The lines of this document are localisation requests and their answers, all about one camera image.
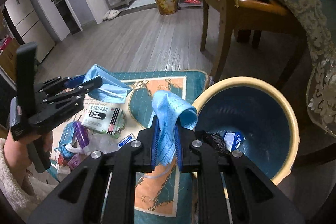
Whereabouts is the pink wrapper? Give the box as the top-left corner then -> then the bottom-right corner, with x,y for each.
67,154 -> 82,170

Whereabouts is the white medicine box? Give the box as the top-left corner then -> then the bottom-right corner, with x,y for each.
80,100 -> 125,139

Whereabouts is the white tissue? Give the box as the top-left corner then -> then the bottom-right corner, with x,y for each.
65,144 -> 91,156

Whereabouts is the clear plastic wrap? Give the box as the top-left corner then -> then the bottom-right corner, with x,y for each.
88,134 -> 119,154

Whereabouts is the blue face mask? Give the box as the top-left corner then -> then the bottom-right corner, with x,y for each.
83,64 -> 131,104
152,90 -> 198,166

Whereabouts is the blue white wrapper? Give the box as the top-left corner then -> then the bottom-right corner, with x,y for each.
223,131 -> 245,152

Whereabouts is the black plastic bag trash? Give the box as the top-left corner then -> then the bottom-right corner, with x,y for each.
195,130 -> 230,154

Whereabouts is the white fluffy sleeve forearm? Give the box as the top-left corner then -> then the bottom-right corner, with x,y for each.
1,138 -> 56,223

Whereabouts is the yellow rimmed teal trash bin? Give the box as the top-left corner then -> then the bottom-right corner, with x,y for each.
193,77 -> 300,185

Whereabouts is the person's left hand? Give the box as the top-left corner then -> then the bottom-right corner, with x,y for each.
3,131 -> 53,187

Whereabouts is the teal patterned floor cushion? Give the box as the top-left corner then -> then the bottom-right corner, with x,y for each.
53,66 -> 209,223

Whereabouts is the white refrigerator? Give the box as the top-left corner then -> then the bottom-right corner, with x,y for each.
5,0 -> 55,63

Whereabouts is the white slippers pair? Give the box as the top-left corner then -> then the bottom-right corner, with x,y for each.
102,10 -> 120,20

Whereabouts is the wooden dining chair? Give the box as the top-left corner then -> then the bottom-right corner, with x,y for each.
191,0 -> 302,83

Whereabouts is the teal lace tablecloth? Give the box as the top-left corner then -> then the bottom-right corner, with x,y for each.
278,0 -> 335,136

